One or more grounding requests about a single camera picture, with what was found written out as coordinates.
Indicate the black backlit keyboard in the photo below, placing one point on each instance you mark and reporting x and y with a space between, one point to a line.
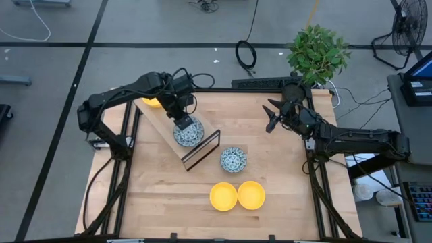
420 202

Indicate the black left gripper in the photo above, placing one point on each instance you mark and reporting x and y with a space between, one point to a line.
177 104

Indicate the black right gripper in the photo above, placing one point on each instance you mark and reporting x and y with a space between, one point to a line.
293 118

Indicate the black plant pot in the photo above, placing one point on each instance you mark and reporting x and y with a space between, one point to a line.
293 92

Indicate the grey desk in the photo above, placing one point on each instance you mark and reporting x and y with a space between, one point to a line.
415 118

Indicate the black perforated bar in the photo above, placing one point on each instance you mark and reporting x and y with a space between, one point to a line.
263 83

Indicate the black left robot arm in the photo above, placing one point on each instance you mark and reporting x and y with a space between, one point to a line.
135 87

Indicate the white paper sheets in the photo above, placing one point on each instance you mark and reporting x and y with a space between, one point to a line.
361 158

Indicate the teal floral patterned bowl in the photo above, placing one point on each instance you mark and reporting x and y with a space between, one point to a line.
233 160
195 135

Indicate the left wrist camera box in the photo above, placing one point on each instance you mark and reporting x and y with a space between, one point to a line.
184 86

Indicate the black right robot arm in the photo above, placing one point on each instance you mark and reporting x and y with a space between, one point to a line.
354 138

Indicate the grey cart base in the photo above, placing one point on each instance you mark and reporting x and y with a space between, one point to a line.
40 2

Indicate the black aluminium table frame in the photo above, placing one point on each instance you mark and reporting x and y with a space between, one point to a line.
236 90

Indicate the green leafy plant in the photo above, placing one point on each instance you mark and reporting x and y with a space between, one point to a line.
317 54

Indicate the wooden shelf black metal frame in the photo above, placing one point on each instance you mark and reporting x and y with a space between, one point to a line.
158 121

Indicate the black computer monitor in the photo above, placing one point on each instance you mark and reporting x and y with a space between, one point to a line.
423 69

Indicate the yellow mini bowl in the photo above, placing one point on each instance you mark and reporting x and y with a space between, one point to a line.
152 102
251 195
223 196

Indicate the white plastic cup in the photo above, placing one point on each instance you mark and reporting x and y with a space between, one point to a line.
388 197
362 192

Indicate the grey metal foot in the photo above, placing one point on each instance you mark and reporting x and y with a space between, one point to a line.
15 80

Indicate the black floor fan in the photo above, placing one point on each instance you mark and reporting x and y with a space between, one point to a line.
410 23

